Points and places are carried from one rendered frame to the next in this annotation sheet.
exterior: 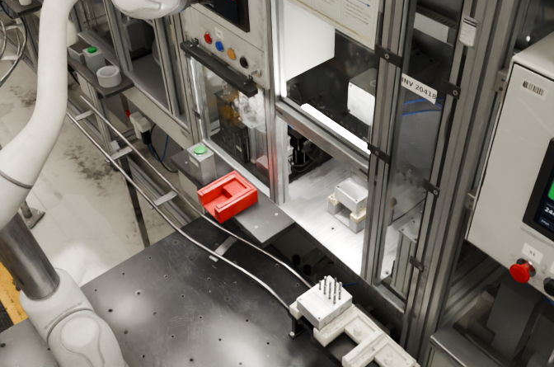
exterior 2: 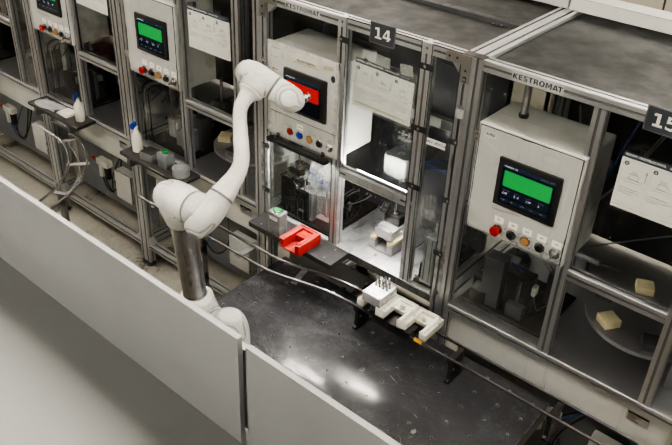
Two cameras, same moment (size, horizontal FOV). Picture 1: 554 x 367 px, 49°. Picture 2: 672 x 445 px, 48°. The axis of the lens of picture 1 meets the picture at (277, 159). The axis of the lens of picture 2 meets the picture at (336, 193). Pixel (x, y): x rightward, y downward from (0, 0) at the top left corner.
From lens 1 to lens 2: 1.78 m
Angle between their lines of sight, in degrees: 15
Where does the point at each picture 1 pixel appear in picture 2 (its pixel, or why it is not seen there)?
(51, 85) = (244, 147)
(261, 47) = (334, 132)
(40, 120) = (239, 166)
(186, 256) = (266, 291)
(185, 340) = (282, 336)
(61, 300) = (209, 300)
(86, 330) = (233, 313)
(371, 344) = (412, 312)
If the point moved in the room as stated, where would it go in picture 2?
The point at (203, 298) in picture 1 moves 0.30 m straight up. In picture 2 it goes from (286, 313) to (287, 261)
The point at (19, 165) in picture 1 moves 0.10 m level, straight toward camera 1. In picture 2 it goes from (230, 189) to (246, 201)
